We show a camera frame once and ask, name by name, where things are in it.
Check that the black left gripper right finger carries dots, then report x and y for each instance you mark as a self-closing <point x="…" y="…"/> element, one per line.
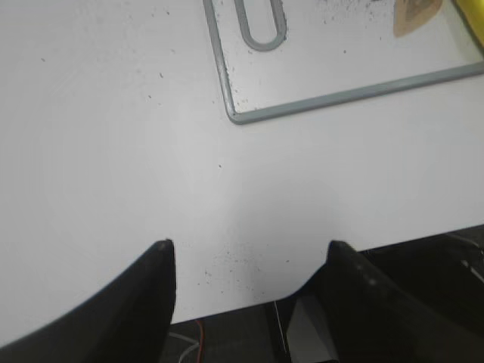
<point x="417" y="301"/>

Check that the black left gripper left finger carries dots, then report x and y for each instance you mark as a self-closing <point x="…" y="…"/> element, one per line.
<point x="126" y="321"/>

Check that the yellow plastic banana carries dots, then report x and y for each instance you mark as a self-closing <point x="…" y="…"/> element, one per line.
<point x="473" y="11"/>

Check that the white grey-rimmed cutting board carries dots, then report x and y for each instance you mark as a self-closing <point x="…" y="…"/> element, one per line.
<point x="277" y="58"/>

